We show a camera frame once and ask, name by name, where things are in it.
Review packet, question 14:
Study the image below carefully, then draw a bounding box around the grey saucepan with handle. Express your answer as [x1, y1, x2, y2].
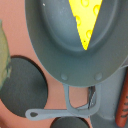
[25, 0, 128, 120]

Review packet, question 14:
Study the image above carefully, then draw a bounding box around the yellow cheese wedge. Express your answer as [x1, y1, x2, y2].
[69, 0, 103, 50]

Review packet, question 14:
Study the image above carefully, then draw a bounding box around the grey pot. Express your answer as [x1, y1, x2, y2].
[90, 68, 126, 128]

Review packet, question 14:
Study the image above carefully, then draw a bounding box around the brown toy sausage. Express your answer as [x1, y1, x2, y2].
[115, 70, 128, 127]

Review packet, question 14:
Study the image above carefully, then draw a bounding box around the black burner disc front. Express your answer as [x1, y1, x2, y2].
[0, 57, 48, 117]

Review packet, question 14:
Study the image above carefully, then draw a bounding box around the black burner disc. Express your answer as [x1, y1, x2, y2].
[50, 117, 90, 128]
[0, 57, 48, 117]

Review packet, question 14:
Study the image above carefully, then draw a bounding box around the black burner disc back left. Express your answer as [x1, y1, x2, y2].
[50, 117, 90, 128]

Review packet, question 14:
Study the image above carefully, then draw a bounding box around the beige bowl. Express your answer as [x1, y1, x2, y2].
[0, 19, 11, 89]

